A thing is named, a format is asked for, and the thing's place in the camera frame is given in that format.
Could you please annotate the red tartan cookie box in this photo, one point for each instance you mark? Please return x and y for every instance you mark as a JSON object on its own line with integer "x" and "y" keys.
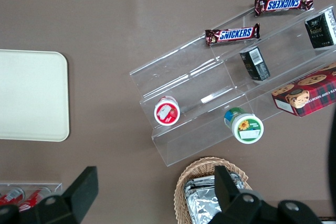
{"x": 307, "y": 95}

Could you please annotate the light wicker basket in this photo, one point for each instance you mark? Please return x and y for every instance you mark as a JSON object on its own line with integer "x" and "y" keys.
{"x": 181, "y": 195}

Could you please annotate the Snickers chocolate bar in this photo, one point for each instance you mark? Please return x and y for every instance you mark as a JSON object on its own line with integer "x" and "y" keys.
{"x": 284, "y": 3}
{"x": 233, "y": 34}

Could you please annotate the cream rectangular serving tray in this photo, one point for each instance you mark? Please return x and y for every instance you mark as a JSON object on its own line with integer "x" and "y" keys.
{"x": 31, "y": 95}

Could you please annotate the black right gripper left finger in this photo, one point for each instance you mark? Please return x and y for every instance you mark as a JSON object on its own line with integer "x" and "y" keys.
{"x": 78, "y": 195}

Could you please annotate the clear acrylic stepped shelf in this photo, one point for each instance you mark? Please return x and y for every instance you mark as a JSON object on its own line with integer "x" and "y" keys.
{"x": 183, "y": 77}

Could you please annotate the foil wrapped food pack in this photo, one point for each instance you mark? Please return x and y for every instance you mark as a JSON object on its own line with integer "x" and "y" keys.
{"x": 199, "y": 179}
{"x": 202, "y": 207}

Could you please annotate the small black carton box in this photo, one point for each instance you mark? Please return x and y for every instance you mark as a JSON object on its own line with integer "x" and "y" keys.
{"x": 256, "y": 64}
{"x": 320, "y": 31}

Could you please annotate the clear acrylic bottle rack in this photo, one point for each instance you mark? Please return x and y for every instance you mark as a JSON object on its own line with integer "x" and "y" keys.
{"x": 56, "y": 186}

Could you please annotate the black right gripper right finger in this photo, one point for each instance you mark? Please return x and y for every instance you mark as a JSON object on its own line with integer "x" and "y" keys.
{"x": 228, "y": 195}

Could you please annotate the green sunflower lid cup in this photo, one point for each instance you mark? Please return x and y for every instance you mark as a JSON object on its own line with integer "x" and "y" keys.
{"x": 248, "y": 129}

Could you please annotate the red lid yogurt cup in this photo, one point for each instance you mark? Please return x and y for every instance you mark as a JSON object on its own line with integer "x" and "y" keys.
{"x": 166, "y": 112}

